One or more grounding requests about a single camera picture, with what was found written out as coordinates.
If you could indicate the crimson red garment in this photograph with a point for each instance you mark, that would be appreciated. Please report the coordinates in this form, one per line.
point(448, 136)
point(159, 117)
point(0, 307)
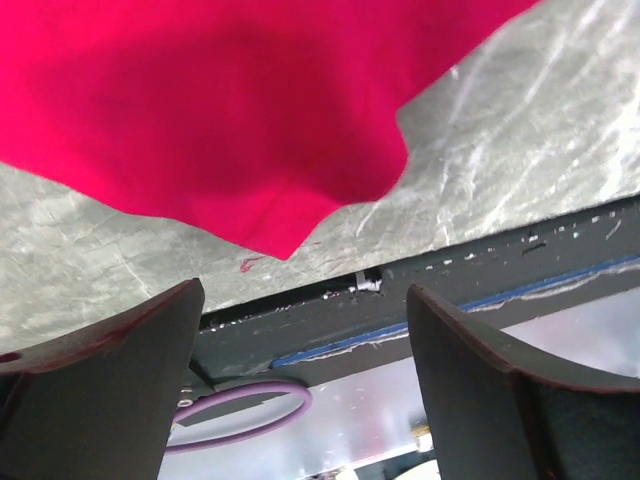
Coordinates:
point(251, 120)

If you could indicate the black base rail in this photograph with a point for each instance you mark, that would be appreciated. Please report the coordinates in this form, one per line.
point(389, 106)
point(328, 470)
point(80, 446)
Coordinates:
point(355, 322)

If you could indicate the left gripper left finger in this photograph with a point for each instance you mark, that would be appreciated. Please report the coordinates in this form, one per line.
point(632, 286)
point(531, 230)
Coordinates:
point(98, 403)

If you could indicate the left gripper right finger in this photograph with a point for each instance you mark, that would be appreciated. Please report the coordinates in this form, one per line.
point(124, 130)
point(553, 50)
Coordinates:
point(499, 408)

